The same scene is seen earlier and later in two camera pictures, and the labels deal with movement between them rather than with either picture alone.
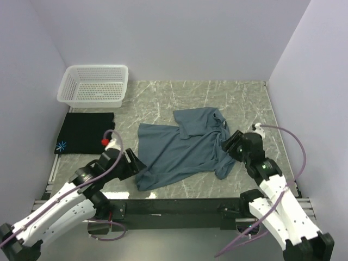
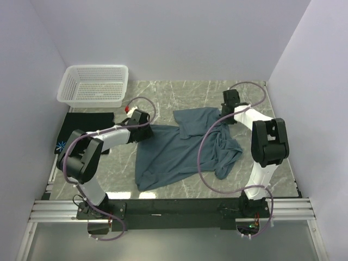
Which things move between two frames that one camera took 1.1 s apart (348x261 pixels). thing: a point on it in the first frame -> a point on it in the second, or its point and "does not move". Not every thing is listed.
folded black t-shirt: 82,132 does not move
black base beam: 171,214 does not move
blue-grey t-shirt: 196,146 does not move
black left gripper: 133,167 -> 148,132
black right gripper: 236,137 -> 229,121
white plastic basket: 94,86 does not move
